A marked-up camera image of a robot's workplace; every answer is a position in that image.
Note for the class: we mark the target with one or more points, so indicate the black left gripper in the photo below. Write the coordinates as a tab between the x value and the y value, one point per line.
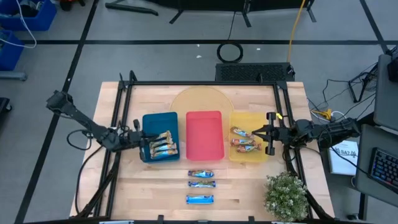
135	138

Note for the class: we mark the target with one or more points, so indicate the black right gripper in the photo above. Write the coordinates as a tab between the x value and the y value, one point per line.
283	133

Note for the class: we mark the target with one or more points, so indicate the brown wrapper granola bar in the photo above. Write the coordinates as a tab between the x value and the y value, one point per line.
242	132
243	142
248	148

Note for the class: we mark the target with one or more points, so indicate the blue wrapper granola bar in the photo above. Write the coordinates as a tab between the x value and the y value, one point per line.
200	199
201	173
201	184

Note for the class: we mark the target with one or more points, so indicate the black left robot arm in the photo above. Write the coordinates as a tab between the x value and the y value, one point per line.
77	115

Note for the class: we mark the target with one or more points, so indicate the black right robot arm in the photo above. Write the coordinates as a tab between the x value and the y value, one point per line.
335	129

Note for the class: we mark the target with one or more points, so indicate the blue plastic bin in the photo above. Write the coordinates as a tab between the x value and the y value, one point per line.
160	121

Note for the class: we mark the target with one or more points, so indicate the yellow plastic bin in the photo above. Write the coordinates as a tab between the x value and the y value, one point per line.
248	157

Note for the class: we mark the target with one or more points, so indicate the red plastic bin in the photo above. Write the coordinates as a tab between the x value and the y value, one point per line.
205	137

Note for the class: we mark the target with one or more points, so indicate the yellow power strip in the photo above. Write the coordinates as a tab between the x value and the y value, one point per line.
323	114

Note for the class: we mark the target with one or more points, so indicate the round wooden board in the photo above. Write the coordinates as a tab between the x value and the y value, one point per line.
202	99

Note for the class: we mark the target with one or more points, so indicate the black perforated computer case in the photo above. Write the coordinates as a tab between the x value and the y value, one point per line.
252	72

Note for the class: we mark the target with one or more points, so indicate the green potted artificial plant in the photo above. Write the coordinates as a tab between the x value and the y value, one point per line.
286	196

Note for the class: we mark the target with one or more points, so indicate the white paper booklet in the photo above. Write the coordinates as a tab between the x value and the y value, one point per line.
342	161

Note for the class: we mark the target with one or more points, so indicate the black folding stand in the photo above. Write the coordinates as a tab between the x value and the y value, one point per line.
353	87

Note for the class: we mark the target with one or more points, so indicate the grey desk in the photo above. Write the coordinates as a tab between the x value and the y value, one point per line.
387	102
363	161

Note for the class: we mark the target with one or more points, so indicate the black backlit keyboard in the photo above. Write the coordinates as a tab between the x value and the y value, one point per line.
385	168

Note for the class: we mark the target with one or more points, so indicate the black bar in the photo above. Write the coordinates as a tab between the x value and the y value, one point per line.
130	8

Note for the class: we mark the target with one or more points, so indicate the black partition screen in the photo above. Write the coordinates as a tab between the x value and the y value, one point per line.
217	3

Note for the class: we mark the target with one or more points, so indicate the black desk device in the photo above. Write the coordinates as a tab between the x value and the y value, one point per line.
393	70

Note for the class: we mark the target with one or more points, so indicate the grey metal foot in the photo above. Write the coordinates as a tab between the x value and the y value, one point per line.
12	76

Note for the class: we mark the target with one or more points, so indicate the blue storage crate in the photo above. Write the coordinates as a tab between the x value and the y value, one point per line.
9	56
43	18

